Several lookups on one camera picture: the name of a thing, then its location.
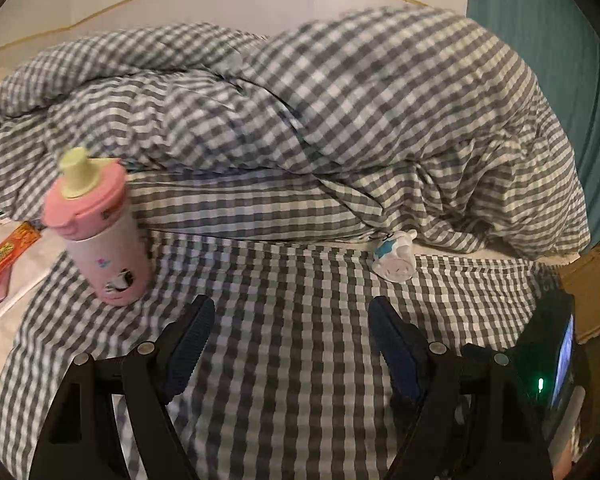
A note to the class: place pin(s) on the cardboard box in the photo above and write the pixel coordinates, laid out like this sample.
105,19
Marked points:
595,280

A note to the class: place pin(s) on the clutter at bed edge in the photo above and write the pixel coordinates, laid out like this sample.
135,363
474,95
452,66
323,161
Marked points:
20,305

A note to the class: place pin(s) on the pink drinking bottle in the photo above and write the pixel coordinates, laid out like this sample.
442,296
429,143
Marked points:
110,250

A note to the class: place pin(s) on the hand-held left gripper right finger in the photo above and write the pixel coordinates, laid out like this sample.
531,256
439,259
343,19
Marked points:
395,355

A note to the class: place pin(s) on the orange snack box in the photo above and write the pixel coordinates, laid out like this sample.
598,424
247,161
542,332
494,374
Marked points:
15,245

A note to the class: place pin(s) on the grey checked duvet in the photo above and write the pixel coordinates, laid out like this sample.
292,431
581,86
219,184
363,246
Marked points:
330,110

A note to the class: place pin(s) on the grey checked bed sheet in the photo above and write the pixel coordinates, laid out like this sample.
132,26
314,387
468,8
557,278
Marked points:
290,310

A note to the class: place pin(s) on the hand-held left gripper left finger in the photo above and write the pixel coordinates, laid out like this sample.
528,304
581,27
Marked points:
192,345

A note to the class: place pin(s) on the pink flat packet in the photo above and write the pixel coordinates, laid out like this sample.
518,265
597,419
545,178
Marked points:
0,285

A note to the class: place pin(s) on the teal curtain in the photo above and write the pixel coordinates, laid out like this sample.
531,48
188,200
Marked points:
555,35

